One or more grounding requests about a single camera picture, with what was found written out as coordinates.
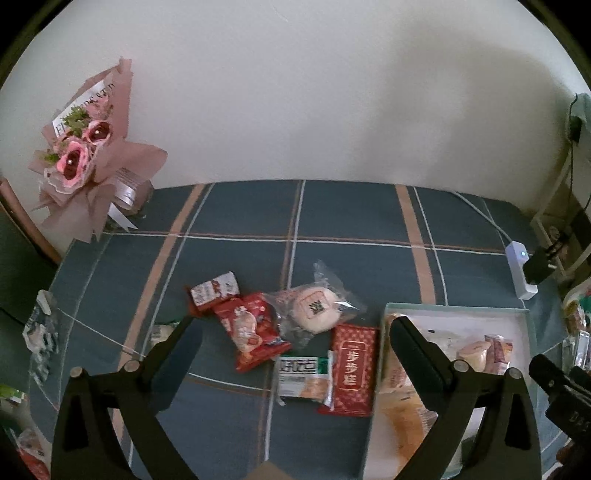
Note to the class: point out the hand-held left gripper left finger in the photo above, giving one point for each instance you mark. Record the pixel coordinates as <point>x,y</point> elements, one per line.
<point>179,360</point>

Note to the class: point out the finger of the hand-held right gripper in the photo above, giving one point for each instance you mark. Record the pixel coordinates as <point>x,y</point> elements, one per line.
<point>549,376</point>

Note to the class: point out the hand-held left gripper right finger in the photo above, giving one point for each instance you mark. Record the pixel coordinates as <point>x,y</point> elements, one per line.
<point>414,364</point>

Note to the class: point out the round pastry clear packet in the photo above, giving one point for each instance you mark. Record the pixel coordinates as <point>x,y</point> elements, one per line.
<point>161,333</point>

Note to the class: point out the yellow cake packet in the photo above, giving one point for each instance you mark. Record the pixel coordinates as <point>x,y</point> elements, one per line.
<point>406,424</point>

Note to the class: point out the red gold print packet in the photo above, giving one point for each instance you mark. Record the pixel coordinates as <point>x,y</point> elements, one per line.
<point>353,369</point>

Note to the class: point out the pink roll cake packet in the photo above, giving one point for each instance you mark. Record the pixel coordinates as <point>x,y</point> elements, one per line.
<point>475,355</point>

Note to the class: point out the green tray white inside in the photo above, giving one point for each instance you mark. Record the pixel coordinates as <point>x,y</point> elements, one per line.
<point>461,318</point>

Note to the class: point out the small red white packet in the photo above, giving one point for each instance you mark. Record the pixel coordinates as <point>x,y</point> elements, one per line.
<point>212,291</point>

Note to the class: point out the red picture snack bag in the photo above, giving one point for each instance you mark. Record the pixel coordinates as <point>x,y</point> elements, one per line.
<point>258,332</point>

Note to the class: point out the white green cracker packet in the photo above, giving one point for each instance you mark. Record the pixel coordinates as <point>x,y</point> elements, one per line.
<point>302,381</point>

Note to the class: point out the white bun clear packet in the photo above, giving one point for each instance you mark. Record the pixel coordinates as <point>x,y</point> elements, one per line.
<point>316,307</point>

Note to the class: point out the silver flat object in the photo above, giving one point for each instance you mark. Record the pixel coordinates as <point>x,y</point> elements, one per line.
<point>582,346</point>

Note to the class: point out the green white bag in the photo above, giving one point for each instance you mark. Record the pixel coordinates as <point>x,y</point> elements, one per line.
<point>577,307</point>

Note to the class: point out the black plug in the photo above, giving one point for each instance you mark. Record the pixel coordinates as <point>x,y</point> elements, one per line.
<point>538,267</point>

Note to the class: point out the patterned tissue packet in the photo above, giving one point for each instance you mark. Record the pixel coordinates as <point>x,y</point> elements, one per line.
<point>41,332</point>

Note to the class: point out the white shelf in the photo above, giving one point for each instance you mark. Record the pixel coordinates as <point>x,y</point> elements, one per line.
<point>551,217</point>

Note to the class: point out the clear glass jar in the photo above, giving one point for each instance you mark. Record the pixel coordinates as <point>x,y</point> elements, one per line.
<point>141,198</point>

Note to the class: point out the green printed box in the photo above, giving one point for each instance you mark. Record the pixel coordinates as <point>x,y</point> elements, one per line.
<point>11,396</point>

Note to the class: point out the red white plastic bag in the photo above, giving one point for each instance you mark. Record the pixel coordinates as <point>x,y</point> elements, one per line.
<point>32,450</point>

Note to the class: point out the green headboard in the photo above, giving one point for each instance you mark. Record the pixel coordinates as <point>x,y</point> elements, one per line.
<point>18,258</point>

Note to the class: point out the pink rose bouquet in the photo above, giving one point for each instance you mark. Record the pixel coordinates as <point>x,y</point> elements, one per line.
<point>78,152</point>

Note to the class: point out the black wall adapter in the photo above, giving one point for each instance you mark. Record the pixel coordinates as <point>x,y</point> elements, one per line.
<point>576,129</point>

